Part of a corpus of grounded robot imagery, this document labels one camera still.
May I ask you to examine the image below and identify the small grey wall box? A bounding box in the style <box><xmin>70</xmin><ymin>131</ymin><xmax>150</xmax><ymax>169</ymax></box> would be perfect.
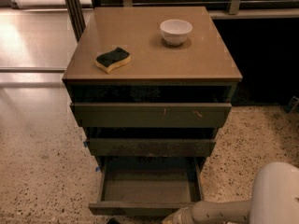
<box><xmin>284</xmin><ymin>96</ymin><xmax>299</xmax><ymax>113</ymax></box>

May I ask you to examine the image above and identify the yellow green sponge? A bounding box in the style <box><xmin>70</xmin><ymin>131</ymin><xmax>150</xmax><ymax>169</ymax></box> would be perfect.
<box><xmin>95</xmin><ymin>47</ymin><xmax>131</xmax><ymax>74</ymax></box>

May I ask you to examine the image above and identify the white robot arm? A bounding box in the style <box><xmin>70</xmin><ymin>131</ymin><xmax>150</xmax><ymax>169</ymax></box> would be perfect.
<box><xmin>163</xmin><ymin>162</ymin><xmax>299</xmax><ymax>224</ymax></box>

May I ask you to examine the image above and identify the white ceramic bowl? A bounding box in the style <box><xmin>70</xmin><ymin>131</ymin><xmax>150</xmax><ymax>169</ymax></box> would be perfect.
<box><xmin>160</xmin><ymin>20</ymin><xmax>192</xmax><ymax>46</ymax></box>

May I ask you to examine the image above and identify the grey drawer cabinet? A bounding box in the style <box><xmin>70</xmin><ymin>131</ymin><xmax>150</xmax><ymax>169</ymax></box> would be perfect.
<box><xmin>62</xmin><ymin>6</ymin><xmax>243</xmax><ymax>173</ymax></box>

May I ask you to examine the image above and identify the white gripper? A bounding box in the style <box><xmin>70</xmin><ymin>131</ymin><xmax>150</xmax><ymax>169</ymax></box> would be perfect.
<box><xmin>162</xmin><ymin>201</ymin><xmax>251</xmax><ymax>224</ymax></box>

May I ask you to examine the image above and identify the grey drawer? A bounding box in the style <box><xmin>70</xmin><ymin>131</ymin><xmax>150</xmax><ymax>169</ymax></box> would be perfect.
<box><xmin>89</xmin><ymin>157</ymin><xmax>203</xmax><ymax>217</ymax></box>
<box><xmin>70</xmin><ymin>103</ymin><xmax>232</xmax><ymax>128</ymax></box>
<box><xmin>86</xmin><ymin>138</ymin><xmax>216</xmax><ymax>157</ymax></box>

